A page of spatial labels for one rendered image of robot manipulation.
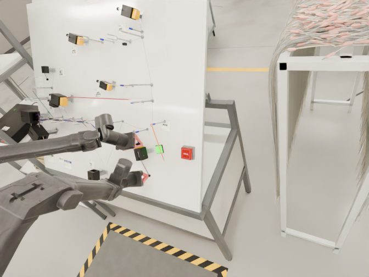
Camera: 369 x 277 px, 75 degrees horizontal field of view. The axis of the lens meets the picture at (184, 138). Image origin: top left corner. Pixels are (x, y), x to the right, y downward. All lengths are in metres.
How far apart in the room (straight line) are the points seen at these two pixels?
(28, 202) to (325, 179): 2.05
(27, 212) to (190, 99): 0.73
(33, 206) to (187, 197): 0.76
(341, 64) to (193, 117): 0.55
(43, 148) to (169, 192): 0.57
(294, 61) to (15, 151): 0.98
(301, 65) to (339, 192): 1.53
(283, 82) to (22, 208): 0.76
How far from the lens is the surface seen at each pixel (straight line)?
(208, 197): 1.26
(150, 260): 2.15
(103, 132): 1.01
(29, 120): 1.65
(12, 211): 0.54
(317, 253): 1.99
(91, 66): 1.41
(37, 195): 0.55
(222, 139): 1.46
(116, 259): 2.30
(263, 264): 1.95
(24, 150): 1.04
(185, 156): 1.05
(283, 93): 0.89
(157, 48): 1.13
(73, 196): 0.60
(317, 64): 0.81
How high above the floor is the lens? 1.89
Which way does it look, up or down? 45 degrees down
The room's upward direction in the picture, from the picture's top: 24 degrees counter-clockwise
